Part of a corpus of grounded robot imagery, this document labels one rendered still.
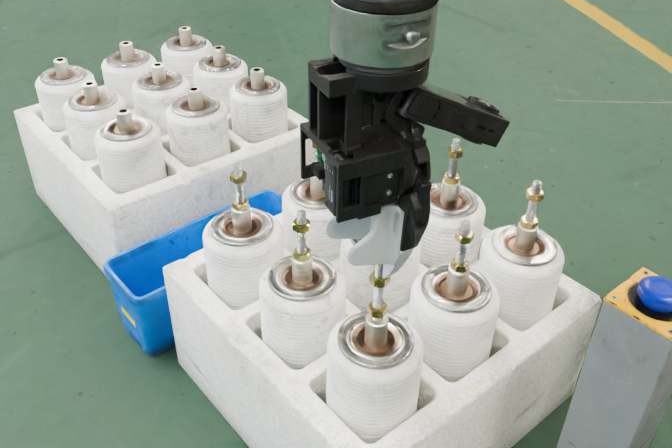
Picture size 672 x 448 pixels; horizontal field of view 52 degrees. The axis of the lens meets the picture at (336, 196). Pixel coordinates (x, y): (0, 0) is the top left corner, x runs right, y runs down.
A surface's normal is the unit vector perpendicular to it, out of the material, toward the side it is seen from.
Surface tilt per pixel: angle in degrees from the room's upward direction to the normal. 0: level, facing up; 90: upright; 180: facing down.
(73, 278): 0
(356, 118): 90
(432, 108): 89
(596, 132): 0
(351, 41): 89
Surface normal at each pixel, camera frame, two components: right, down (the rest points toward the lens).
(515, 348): 0.01, -0.82
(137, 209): 0.64, 0.44
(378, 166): 0.44, 0.52
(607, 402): -0.76, 0.36
